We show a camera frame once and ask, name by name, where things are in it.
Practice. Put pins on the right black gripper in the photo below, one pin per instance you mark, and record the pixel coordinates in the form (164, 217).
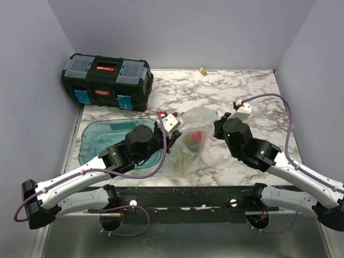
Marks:
(219, 126)

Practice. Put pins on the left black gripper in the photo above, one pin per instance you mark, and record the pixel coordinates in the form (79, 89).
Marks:
(169, 142)

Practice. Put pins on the translucent white plastic bag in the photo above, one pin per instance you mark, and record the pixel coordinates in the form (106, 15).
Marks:
(197, 128)

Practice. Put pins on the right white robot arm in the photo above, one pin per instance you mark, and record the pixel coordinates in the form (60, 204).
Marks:
(318, 195)

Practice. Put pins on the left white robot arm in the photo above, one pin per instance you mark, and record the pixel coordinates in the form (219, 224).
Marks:
(44, 201)

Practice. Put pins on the red fake fruit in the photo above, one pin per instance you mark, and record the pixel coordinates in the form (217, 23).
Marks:
(194, 137)

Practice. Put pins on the small yellow blue object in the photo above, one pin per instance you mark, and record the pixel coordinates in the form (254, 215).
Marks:
(203, 71)

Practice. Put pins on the teal transparent plastic tray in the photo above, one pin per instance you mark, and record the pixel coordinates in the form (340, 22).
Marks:
(101, 134)

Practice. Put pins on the black plastic toolbox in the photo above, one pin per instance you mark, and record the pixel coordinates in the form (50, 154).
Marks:
(105, 81)

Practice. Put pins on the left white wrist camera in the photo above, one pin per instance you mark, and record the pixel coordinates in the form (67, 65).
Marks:
(170, 123)

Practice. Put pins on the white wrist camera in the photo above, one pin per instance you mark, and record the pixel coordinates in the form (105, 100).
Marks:
(242, 110)
(170, 123)

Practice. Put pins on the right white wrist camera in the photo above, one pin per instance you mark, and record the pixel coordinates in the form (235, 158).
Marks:
(242, 110)

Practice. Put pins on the black metal base rail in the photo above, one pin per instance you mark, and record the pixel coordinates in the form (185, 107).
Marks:
(184, 205)

